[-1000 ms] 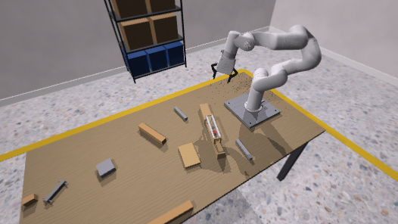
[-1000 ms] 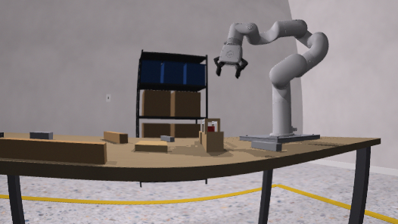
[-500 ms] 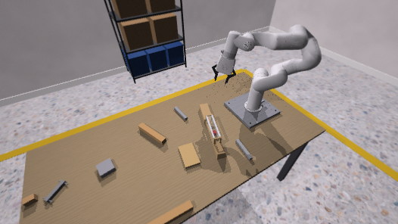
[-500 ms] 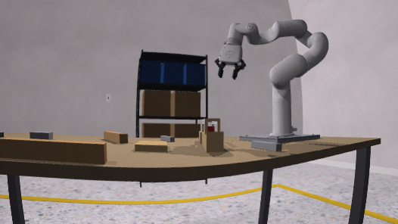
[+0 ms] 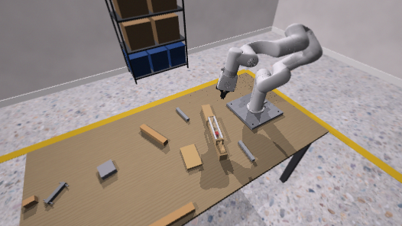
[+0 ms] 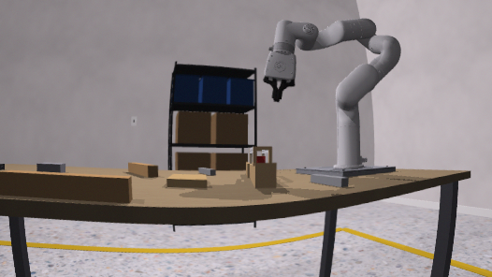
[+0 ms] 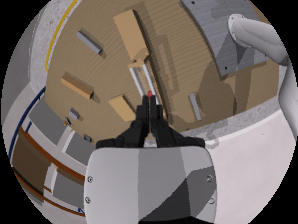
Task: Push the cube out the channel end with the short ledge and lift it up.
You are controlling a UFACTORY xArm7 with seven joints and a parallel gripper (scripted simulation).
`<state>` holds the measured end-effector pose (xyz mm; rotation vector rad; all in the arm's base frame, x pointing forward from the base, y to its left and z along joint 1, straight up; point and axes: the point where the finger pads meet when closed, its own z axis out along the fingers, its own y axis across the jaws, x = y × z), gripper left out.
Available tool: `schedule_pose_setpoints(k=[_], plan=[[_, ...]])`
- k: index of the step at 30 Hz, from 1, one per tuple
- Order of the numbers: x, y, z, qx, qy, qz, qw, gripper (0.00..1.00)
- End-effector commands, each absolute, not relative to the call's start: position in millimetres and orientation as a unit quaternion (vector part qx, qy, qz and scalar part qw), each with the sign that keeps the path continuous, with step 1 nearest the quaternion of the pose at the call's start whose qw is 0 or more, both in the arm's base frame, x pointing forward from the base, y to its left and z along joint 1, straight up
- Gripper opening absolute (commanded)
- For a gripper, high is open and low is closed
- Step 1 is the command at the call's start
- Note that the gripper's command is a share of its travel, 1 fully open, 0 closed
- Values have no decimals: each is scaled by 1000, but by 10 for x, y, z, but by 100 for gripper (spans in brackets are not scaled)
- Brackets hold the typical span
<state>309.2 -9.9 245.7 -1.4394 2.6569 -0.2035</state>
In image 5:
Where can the brown wooden bar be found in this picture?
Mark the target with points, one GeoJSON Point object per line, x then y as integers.
{"type": "Point", "coordinates": [175, 216]}
{"type": "Point", "coordinates": [153, 134]}

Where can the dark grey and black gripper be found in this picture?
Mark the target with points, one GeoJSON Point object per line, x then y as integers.
{"type": "Point", "coordinates": [226, 84]}

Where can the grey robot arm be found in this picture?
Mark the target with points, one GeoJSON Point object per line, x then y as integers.
{"type": "Point", "coordinates": [298, 38]}

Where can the small tan wooden block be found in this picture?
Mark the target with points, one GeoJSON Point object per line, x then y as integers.
{"type": "Point", "coordinates": [27, 203]}

